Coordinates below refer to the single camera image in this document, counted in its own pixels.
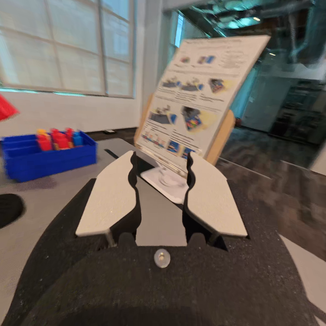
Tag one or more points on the wooden board with instruction sheet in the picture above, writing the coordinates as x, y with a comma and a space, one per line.
203, 89

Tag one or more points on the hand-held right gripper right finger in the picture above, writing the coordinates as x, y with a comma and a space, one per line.
214, 203

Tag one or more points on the cluster of block towers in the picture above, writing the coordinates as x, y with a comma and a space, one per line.
58, 140

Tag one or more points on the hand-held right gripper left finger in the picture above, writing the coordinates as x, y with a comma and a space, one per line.
109, 203

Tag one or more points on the blue plastic bin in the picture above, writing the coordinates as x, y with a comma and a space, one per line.
51, 163

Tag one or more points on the red mega block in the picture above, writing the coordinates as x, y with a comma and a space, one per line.
6, 107

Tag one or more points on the glass window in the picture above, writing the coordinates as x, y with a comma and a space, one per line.
63, 51

